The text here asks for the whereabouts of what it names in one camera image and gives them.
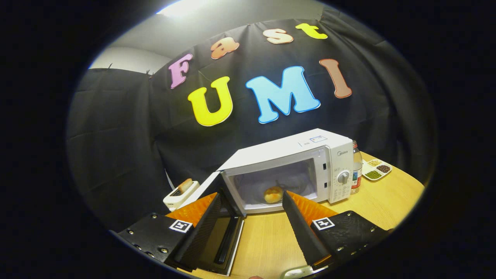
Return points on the round golden bread bun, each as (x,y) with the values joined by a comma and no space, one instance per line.
(273,195)

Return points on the white microwave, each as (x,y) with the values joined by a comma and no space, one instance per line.
(286,151)

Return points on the clear plastic water bottle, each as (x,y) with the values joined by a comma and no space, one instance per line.
(356,174)

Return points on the white toaster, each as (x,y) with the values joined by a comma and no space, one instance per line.
(178,199)

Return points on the white divided bean dish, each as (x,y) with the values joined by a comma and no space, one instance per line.
(378,170)

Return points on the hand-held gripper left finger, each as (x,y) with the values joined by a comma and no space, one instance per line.
(203,232)

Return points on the square cream plate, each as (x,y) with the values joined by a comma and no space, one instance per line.
(294,273)

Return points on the toast bread slice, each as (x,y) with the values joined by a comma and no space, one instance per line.
(185,186)

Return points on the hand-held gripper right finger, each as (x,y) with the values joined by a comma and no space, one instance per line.
(302,232)

